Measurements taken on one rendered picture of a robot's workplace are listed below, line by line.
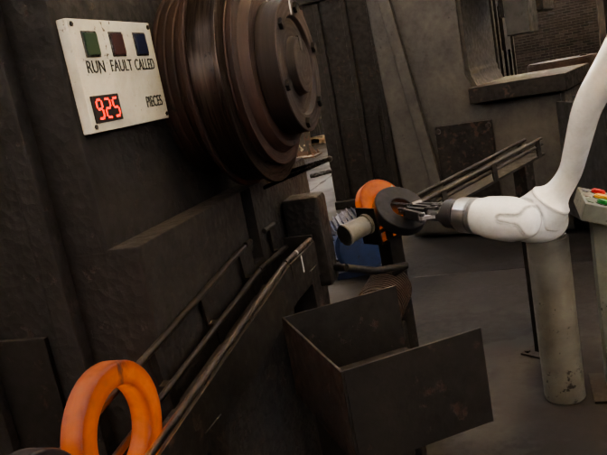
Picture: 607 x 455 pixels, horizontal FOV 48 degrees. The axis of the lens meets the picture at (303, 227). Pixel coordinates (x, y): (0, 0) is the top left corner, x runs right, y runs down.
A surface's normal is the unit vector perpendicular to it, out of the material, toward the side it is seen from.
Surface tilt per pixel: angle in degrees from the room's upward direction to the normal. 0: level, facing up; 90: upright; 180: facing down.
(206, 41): 71
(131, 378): 90
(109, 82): 90
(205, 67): 84
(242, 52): 78
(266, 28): 58
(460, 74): 90
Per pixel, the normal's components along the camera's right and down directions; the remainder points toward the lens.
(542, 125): -0.50, 0.26
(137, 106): 0.94, -0.11
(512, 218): -0.62, -0.05
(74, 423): -0.34, -0.33
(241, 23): 0.12, -0.33
